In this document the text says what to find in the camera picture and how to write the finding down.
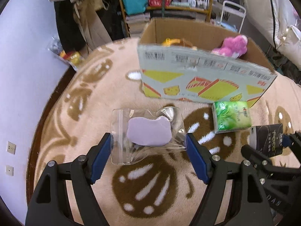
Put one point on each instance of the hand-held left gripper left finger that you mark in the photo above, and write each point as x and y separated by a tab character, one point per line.
101	160

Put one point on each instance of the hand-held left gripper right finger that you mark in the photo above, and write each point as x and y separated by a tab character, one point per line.
197	160

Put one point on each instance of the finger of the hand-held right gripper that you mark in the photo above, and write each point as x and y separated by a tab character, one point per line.
258	157
292	142

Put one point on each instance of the black tissue pack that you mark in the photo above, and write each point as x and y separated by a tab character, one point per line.
268	139

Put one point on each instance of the clear zip bag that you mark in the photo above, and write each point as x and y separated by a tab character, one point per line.
120	127

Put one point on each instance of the purple foam pad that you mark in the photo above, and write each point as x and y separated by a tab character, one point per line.
148	131

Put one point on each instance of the printed cardboard box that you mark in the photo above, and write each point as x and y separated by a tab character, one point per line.
199	75

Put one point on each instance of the pink plush toy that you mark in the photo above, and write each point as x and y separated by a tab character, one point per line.
232	46

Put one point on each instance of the yellow plush toy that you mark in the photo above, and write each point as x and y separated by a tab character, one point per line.
169	42

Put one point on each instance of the green tissue pack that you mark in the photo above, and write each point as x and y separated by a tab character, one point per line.
231	116

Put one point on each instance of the beige brown patterned blanket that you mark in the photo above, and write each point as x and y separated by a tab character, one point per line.
94	87

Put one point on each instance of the cream pillow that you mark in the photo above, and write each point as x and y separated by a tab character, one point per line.
291	42

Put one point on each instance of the plastic bag of toys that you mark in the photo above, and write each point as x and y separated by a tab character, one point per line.
70	56

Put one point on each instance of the beige hanging trousers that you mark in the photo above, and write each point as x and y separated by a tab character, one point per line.
94	26

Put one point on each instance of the black hanging coat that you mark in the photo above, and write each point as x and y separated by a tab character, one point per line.
65	23

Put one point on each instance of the stack of books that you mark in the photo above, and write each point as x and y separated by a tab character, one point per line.
136	23

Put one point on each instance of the white folded mattress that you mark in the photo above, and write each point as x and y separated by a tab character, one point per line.
258	4

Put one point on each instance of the white trolley cart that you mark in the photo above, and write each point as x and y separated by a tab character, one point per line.
232	4

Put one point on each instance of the wooden shelf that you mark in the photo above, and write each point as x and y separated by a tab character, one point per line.
183	9

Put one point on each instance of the white wall socket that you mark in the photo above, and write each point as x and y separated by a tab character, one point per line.
11	147
9	170

